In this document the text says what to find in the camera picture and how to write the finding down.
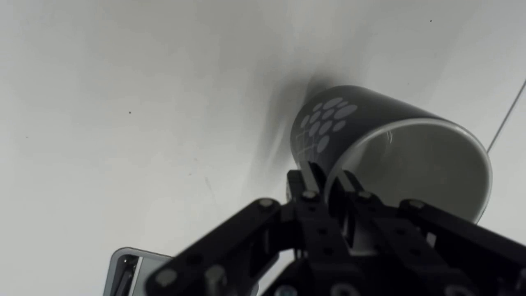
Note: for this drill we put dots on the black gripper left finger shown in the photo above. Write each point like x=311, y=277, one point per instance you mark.
x=263, y=247

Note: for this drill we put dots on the black mug with white print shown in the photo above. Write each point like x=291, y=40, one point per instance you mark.
x=428, y=159

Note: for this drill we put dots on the silver table socket box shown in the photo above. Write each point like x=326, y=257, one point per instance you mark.
x=124, y=264

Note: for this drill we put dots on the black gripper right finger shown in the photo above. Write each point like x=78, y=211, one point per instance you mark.
x=428, y=252

